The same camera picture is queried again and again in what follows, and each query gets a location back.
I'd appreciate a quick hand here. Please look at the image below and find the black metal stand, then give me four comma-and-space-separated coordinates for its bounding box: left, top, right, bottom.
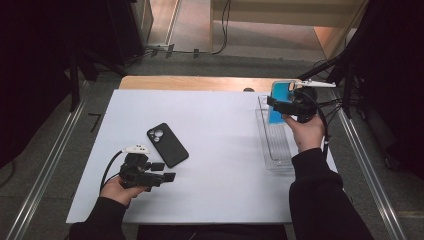
298, 33, 368, 119
68, 49, 128, 113

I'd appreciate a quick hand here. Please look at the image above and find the left hand-held gripper cable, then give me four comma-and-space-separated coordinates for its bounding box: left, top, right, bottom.
99, 150, 125, 193

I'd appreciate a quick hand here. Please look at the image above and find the black floor cable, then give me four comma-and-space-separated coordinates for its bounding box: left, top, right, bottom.
173, 0, 233, 56

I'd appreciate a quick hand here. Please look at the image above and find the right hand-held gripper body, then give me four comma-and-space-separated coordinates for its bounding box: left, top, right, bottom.
283, 79, 337, 124

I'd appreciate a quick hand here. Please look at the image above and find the blue phone case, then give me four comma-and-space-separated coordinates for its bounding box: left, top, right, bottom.
267, 79, 299, 126

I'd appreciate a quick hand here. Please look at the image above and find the person's right hand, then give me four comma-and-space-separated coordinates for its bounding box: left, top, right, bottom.
283, 114, 326, 154

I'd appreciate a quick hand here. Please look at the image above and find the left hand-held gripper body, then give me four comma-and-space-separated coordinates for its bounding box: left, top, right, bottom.
118, 143, 165, 193

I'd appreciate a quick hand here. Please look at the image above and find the black phone case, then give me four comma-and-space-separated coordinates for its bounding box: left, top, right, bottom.
146, 122, 190, 169

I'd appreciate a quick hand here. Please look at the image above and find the person's left hand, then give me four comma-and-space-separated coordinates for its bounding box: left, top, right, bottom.
99, 176, 148, 208

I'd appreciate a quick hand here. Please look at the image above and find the person's torso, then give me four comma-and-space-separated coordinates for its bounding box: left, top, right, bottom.
136, 224, 288, 240

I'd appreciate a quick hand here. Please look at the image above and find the black cable bundle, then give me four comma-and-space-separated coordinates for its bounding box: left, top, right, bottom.
319, 97, 348, 122

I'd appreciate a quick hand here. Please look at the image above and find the clear acrylic rack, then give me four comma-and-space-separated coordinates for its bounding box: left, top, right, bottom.
254, 94, 301, 173

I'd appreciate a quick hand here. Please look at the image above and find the wooden cabinet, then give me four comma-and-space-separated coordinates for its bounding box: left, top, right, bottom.
209, 0, 369, 60

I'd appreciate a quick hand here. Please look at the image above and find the white board mat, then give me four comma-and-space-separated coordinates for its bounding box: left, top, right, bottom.
65, 89, 338, 224

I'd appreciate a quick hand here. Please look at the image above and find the aluminium floor rail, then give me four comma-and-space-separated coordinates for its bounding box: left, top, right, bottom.
4, 79, 91, 240
328, 88, 408, 240

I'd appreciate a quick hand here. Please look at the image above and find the black curtain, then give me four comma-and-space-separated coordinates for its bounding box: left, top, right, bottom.
346, 0, 424, 181
0, 0, 148, 169

